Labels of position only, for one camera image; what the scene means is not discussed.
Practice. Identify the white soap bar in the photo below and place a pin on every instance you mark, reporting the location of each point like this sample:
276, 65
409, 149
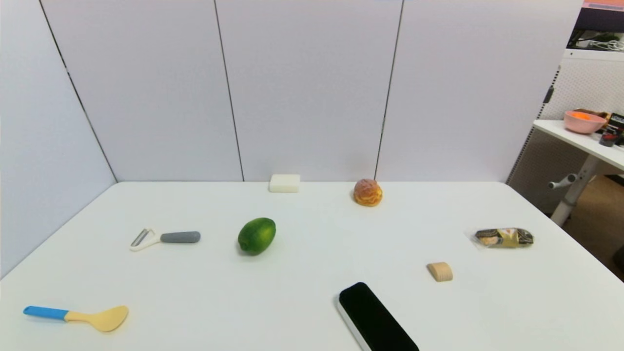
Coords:
284, 183

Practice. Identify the golden cream puff bread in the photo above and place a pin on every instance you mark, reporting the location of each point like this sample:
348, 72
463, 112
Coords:
368, 193

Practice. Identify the green lime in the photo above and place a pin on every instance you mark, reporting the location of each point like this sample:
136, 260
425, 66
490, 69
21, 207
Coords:
257, 235

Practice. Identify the black rectangular device white edge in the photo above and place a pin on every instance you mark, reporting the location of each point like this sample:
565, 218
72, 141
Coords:
375, 319

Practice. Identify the small beige wooden block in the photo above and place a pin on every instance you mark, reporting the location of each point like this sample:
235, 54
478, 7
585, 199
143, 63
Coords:
440, 272

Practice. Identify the black gold snack packet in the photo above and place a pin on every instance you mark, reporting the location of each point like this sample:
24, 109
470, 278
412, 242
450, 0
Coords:
504, 237

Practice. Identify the white side table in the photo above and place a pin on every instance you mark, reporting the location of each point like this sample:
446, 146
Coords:
585, 141

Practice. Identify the orange item in bowl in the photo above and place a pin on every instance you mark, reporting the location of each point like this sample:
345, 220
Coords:
581, 116

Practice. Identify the pink bowl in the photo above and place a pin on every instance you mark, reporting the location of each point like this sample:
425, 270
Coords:
583, 125

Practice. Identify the white pegboard panel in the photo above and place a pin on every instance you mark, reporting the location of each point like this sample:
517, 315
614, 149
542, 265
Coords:
580, 83

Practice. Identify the black printed package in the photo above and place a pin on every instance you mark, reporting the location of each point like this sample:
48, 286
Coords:
617, 123

